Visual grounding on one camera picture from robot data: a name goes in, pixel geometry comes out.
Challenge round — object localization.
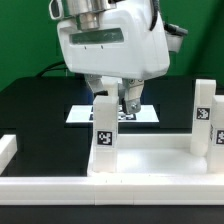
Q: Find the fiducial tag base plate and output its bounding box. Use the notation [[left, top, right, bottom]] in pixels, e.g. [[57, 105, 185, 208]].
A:
[[66, 105, 159, 124]]

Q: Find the black cable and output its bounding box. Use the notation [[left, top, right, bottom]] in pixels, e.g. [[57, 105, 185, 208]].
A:
[[34, 60, 73, 78]]

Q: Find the white desk top tray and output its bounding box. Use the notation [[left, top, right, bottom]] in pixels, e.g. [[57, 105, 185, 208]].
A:
[[87, 134, 224, 176]]

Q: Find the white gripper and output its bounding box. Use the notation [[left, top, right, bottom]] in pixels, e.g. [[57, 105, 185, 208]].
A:
[[56, 0, 170, 114]]

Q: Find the white U-shaped border fence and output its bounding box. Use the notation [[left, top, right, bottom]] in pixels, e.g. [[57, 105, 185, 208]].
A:
[[0, 135, 224, 205]]

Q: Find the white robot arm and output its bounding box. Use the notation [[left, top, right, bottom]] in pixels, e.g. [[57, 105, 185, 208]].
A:
[[49, 0, 170, 114]]

